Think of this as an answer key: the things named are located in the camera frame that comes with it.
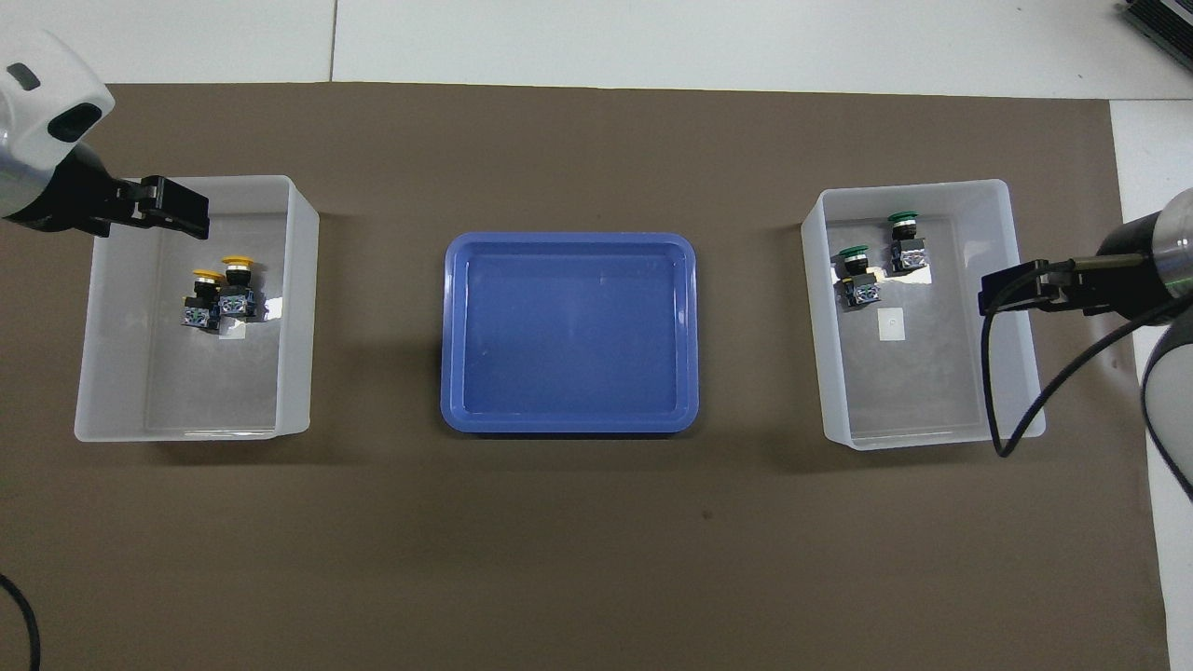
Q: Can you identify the black ribbed device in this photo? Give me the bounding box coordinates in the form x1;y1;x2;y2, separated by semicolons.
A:
1123;0;1193;48

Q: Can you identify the blue plastic tray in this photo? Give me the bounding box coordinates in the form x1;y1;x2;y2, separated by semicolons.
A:
440;231;700;437

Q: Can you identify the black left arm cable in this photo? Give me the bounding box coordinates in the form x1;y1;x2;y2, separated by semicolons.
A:
0;573;43;671

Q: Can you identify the green push button switch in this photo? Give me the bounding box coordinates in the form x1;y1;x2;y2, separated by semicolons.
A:
885;212;930;274
836;244;882;311

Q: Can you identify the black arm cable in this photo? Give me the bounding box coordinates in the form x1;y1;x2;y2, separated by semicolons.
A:
0;573;43;671
983;252;1193;459

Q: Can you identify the brown paper table mat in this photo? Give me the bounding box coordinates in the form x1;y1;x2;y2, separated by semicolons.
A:
0;82;1171;671

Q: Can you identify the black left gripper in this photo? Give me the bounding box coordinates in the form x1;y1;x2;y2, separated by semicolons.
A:
3;144;212;241

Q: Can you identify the translucent white plastic box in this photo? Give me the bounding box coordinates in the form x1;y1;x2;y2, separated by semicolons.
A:
73;174;321;444
802;179;1047;452

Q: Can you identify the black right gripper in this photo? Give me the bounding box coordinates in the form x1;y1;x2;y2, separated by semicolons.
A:
978;212;1193;327

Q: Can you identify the yellow push button switch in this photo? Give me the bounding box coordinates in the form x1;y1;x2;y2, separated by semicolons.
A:
219;256;267;322
182;268;225;330

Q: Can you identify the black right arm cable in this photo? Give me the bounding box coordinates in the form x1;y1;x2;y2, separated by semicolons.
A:
983;252;1193;459

